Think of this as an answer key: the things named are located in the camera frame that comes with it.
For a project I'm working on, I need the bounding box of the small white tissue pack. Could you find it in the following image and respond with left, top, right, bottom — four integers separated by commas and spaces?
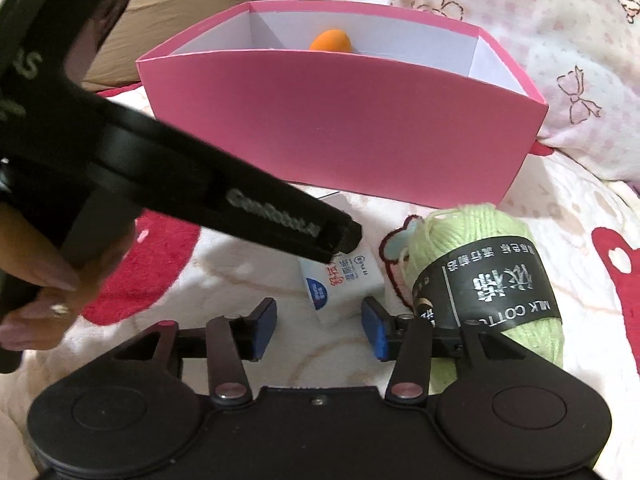
298, 194, 386, 321

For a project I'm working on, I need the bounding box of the pink cardboard box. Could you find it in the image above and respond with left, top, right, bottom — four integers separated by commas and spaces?
137, 0, 548, 208

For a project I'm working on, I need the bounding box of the person left hand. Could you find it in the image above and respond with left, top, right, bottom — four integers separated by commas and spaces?
1, 205, 136, 351

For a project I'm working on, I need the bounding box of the green yarn ball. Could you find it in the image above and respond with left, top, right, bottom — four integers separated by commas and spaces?
400, 204, 564, 367

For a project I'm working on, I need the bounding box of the brown pillow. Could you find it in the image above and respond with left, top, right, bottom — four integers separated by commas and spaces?
81, 0, 302, 92

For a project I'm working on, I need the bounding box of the orange ball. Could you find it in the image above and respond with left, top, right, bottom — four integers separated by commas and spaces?
309, 29, 352, 53

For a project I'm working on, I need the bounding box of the pink floral pillow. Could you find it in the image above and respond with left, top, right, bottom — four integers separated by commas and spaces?
294, 0, 640, 183

